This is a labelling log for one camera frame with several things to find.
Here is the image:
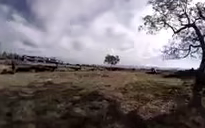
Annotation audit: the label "dry grass field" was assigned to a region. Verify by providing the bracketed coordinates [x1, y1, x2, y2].
[0, 63, 205, 128]

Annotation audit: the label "low stone wall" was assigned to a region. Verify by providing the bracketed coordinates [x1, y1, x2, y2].
[0, 63, 83, 75]

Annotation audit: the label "distant buildings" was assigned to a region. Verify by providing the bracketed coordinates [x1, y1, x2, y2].
[0, 50, 64, 66]

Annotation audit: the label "large bare-branched tree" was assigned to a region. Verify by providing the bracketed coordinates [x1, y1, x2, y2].
[138, 0, 205, 111]

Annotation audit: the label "small distant tree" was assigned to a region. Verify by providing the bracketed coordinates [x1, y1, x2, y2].
[103, 54, 121, 66]

